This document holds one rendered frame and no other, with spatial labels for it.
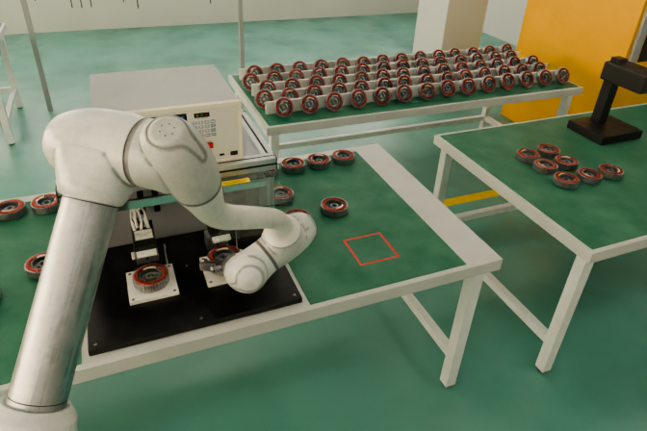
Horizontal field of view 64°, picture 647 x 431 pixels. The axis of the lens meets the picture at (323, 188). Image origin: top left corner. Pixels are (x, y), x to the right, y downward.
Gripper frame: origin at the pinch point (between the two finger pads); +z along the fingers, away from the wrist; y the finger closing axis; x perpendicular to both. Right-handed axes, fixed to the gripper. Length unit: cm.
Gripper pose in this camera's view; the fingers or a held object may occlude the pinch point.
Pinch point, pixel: (224, 258)
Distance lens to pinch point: 178.2
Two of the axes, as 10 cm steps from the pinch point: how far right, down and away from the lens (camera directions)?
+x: 1.5, 9.9, 0.6
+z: -3.5, 0.0, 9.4
